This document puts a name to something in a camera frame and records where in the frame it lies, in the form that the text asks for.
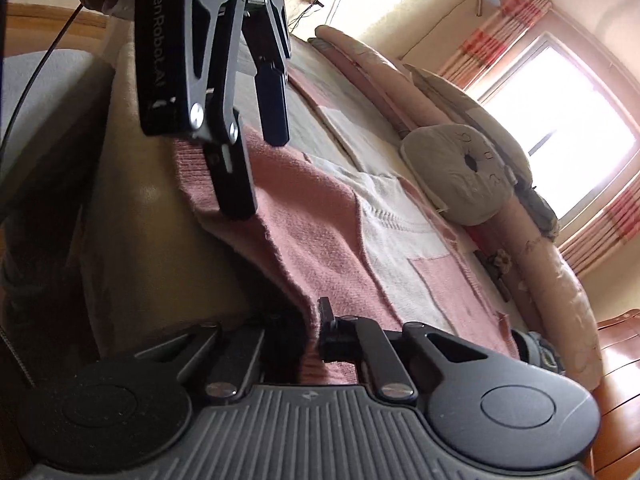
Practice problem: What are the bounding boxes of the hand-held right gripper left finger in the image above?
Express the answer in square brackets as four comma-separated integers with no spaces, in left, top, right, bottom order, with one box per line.
[132,322,268,401]

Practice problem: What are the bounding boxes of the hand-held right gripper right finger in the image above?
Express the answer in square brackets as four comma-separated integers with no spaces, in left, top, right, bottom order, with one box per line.
[317,296,501,405]

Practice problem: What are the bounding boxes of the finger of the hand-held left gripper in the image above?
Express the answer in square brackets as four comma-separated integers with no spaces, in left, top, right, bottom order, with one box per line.
[242,0,292,147]
[190,0,259,222]

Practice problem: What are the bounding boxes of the pink and white sweater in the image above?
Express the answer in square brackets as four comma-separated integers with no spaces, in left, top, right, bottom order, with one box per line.
[172,125,521,386]

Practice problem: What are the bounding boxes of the wooden footboard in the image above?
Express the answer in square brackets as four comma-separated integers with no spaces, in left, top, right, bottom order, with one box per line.
[0,2,113,58]

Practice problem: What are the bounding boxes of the black phone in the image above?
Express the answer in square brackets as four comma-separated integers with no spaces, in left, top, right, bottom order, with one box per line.
[476,255,512,302]

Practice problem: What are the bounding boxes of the grey cat cushion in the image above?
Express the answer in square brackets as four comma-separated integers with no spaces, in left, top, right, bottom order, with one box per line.
[400,124,516,226]

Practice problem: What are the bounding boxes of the grey floral pillow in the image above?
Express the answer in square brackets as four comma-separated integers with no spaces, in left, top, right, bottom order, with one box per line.
[405,62,533,181]

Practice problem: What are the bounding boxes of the blue cap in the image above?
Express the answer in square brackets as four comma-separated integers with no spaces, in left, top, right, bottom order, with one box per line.
[510,327,566,376]

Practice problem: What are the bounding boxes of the long cream floral pillow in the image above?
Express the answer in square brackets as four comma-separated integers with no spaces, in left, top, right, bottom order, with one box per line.
[310,25,603,391]

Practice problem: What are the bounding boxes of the pink striped curtain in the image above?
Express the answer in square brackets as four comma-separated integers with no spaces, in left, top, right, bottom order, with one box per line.
[557,185,640,277]
[440,0,553,96]

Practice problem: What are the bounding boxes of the grey-green folded cloth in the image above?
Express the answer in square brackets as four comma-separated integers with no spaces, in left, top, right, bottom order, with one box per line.
[517,180,561,241]

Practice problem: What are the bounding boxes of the bright window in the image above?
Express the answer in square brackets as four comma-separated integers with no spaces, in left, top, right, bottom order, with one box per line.
[480,32,640,231]

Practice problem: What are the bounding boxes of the wooden headboard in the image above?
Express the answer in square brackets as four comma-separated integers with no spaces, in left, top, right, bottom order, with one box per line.
[595,310,640,480]

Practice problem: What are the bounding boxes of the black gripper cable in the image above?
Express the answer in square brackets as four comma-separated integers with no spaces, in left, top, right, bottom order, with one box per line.
[0,2,86,158]

